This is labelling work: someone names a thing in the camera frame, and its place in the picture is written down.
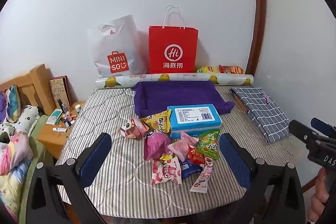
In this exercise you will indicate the colourful patterned pillow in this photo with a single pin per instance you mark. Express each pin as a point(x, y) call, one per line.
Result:
point(13, 103)

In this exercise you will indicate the panda-print snack packet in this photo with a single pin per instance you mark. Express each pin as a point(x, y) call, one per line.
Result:
point(131, 129)

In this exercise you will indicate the grey checked cloth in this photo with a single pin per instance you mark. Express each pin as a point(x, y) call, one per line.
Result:
point(265, 113)

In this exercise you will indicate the small blue snack packet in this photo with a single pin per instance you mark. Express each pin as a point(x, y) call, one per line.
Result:
point(189, 169)

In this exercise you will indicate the magenta snack packet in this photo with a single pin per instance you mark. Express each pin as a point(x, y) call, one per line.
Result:
point(155, 145)

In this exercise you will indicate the purple pillow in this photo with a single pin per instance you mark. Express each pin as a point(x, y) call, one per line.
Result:
point(2, 107)

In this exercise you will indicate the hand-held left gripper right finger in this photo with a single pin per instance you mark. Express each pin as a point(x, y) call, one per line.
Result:
point(235, 161)

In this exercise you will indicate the blue tissue pack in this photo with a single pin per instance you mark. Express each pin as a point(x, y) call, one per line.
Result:
point(194, 113)

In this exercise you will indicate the small red snack packet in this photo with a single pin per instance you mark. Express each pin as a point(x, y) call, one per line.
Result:
point(195, 157)

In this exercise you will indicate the white tube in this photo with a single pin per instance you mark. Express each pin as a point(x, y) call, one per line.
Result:
point(59, 129)

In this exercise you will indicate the strawberry-print snack packet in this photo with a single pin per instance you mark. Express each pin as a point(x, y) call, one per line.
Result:
point(165, 170)

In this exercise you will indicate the patterned notebook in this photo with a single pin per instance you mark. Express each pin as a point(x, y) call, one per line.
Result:
point(59, 90)

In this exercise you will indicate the red paper bag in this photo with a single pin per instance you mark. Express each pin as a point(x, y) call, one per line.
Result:
point(173, 37)

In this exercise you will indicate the pale pink snack packet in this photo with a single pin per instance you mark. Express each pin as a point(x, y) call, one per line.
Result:
point(178, 148)
point(189, 138)

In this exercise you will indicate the wooden nightstand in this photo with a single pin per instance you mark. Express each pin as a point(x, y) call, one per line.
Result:
point(50, 134)

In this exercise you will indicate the wooden slat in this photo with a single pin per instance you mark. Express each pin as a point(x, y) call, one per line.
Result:
point(239, 104)

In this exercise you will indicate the white flower-print pillow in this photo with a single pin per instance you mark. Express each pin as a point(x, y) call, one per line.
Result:
point(25, 119)

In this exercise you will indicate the colourful blanket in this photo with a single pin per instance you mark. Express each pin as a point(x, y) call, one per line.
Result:
point(13, 161)

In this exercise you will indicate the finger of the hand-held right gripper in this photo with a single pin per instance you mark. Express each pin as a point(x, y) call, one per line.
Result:
point(324, 127)
point(302, 132)

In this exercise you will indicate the green snack packet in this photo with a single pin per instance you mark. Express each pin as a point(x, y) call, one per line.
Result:
point(208, 145)

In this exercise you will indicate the person's right hand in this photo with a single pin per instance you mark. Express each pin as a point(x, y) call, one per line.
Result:
point(320, 195)

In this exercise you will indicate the pink white stick packet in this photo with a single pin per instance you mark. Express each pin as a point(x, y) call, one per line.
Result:
point(202, 176)

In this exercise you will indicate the green bed sheet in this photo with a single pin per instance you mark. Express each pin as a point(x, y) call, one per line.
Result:
point(38, 150)

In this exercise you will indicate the lemon-print paper roll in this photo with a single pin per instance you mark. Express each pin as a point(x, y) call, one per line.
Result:
point(183, 78)

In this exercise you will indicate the white plastic shopping bag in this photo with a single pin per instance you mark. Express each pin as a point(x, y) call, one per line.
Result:
point(118, 37)

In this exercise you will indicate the grey striped quilted mat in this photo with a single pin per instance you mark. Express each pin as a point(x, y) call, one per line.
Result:
point(118, 108)

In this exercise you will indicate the yellow snack packet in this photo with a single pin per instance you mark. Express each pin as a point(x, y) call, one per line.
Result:
point(156, 121)

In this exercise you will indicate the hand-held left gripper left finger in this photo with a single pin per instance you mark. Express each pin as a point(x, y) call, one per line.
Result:
point(95, 158)

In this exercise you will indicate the purple towel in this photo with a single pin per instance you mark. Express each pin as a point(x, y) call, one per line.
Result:
point(178, 95)

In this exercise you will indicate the teal tissue packet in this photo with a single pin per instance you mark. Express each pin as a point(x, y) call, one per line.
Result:
point(54, 116)

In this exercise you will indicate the wooden door frame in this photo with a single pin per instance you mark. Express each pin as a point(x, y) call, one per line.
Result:
point(258, 16)

